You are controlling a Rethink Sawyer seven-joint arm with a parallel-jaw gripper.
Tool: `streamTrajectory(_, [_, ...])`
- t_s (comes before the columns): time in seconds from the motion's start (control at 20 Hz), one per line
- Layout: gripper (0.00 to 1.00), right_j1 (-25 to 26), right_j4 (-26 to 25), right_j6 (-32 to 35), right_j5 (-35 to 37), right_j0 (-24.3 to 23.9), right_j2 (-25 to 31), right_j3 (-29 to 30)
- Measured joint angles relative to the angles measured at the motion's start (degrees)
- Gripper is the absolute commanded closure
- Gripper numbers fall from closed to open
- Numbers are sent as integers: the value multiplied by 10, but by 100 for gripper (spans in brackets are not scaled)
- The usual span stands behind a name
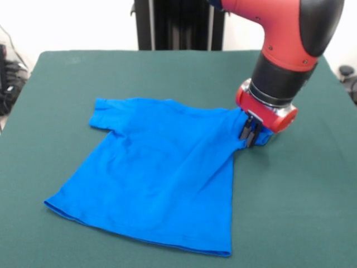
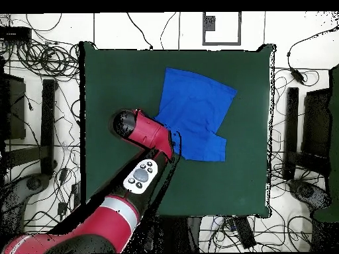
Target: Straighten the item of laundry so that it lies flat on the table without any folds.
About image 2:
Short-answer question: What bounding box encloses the thin black cable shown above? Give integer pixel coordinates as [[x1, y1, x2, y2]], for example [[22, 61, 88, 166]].
[[159, 11, 177, 50]]

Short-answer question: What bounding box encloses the coiled black cable bundle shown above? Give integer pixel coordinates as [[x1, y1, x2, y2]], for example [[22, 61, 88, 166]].
[[16, 39, 80, 81]]

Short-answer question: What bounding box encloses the black adapter cable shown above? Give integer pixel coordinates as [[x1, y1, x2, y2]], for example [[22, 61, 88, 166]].
[[286, 26, 339, 71]]

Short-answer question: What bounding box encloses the long black stand bar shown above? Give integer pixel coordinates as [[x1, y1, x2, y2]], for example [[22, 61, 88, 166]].
[[40, 79, 58, 177], [282, 87, 299, 181]]

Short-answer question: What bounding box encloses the black cabinet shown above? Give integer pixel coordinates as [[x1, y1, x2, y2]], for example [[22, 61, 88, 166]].
[[300, 88, 332, 159], [0, 72, 27, 141]]

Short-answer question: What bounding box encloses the black power adapter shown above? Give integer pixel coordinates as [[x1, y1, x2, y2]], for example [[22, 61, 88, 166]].
[[289, 67, 305, 85]]

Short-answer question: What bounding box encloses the black cable with plug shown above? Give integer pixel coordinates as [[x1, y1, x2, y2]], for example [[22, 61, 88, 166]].
[[126, 11, 154, 51]]

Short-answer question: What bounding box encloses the black power strip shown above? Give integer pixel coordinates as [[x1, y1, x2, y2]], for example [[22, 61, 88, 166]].
[[71, 182, 82, 210], [232, 216, 257, 249]]

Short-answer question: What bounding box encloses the dark green table cloth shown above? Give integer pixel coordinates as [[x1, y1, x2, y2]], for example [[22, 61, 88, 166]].
[[78, 40, 277, 220]]

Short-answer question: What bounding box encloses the grey square floor frame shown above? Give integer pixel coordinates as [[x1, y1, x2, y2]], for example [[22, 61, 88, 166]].
[[202, 11, 242, 46]]

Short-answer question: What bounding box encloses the black electronics box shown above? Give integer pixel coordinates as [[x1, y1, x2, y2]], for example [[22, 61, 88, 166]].
[[0, 26, 32, 42]]

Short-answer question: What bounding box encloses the grey stand foot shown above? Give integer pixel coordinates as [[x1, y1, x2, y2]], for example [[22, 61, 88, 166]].
[[287, 178, 334, 212], [0, 173, 52, 253]]

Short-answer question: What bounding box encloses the blue shirt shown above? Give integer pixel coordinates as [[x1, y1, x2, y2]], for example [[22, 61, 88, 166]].
[[153, 67, 238, 163]]

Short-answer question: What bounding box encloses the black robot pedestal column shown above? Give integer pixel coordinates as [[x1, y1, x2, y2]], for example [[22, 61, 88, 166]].
[[148, 216, 203, 253]]

